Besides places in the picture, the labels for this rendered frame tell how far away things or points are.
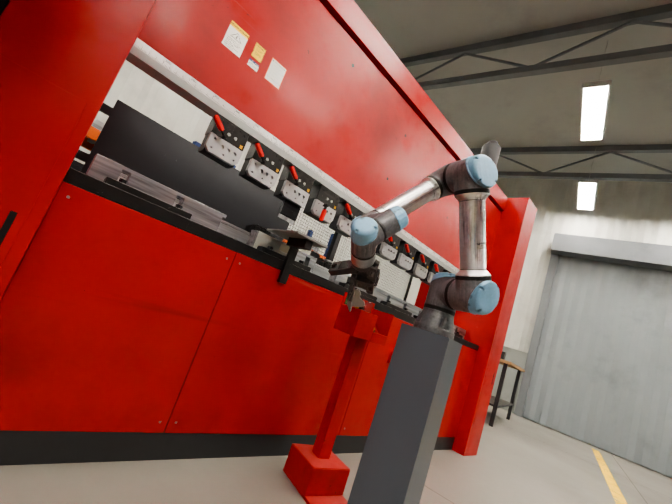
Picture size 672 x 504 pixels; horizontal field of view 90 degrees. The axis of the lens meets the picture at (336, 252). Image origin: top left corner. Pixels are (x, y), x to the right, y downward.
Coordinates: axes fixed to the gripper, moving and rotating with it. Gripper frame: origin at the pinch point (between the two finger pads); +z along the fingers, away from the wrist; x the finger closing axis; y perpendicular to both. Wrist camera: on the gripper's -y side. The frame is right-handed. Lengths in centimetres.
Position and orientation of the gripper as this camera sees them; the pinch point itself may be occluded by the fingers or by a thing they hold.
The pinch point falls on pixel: (355, 294)
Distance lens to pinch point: 122.3
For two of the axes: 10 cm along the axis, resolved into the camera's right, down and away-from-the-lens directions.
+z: 0.3, 6.6, 7.5
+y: 9.2, 2.7, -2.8
